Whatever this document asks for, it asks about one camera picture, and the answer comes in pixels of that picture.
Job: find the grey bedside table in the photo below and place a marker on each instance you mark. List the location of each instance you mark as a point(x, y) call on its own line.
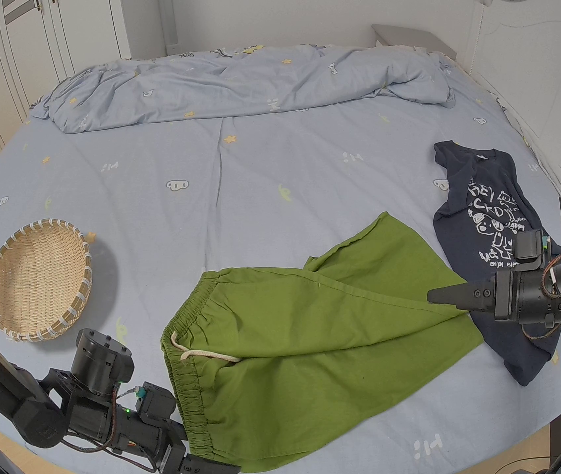
point(409, 35)

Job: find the white wardrobe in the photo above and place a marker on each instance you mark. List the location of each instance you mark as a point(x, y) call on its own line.
point(23, 42)

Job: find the bed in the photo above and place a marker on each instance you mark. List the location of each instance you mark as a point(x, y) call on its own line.
point(280, 166)

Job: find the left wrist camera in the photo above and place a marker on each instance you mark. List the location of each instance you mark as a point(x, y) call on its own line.
point(157, 403)

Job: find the green shorts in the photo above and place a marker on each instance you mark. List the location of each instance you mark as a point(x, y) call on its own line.
point(310, 353)

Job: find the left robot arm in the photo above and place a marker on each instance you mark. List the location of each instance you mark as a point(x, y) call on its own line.
point(28, 403)

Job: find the dark blue printed T-shirt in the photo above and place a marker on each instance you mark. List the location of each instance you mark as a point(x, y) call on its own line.
point(451, 225)

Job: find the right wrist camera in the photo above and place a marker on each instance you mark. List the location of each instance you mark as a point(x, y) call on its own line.
point(527, 245)

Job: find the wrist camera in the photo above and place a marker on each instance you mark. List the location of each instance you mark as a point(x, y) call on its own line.
point(527, 245)
point(157, 403)

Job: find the pale blue quilt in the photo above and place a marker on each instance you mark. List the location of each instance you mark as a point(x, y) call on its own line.
point(236, 87)

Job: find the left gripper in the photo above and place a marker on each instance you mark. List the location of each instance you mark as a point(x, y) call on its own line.
point(147, 442)

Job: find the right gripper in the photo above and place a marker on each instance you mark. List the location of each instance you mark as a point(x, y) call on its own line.
point(532, 294)

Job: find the round woven basket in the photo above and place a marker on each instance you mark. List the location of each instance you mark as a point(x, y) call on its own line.
point(38, 274)

